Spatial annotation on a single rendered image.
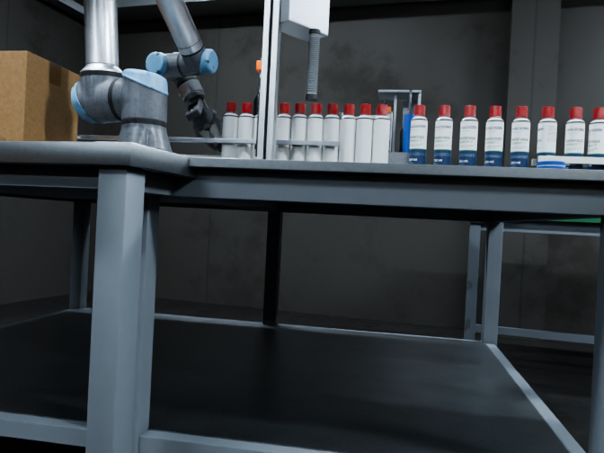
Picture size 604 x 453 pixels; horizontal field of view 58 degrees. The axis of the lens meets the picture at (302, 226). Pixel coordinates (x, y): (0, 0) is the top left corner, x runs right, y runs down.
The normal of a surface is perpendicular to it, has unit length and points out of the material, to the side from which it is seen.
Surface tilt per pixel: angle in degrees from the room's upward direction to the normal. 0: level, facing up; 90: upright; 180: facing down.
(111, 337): 90
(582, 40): 90
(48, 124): 90
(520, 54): 90
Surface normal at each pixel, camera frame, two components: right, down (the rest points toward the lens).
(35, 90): 0.98, 0.05
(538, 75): -0.29, 0.00
